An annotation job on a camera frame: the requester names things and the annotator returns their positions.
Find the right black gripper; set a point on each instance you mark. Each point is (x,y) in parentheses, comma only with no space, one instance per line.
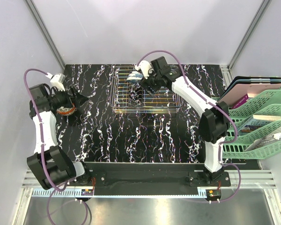
(145,83)

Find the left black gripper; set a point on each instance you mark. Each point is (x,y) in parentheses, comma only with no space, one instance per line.
(79,99)

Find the orange patterned bowl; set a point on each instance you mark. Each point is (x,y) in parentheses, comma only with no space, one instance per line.
(66,111)

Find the blue white floral bowl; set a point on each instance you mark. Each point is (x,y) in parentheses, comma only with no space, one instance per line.
(134,77)

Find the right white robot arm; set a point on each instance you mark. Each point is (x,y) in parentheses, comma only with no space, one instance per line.
(214,116)

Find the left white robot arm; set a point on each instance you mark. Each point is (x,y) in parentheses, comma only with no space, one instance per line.
(49,163)

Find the pink folder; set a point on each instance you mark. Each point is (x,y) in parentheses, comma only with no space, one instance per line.
(239,90)

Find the purple book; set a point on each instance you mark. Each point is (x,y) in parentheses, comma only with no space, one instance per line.
(243,100)

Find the blue booklet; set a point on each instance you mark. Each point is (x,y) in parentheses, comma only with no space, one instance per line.
(250,125)

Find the green file organizer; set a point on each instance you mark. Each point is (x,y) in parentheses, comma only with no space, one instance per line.
(267,102)

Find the spiral notebook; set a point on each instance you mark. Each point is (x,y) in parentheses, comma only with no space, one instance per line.
(266,140)

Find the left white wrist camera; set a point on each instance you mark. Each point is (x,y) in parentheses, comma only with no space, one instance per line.
(57,81)

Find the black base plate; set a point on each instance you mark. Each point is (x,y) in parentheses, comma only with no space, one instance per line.
(196,175)

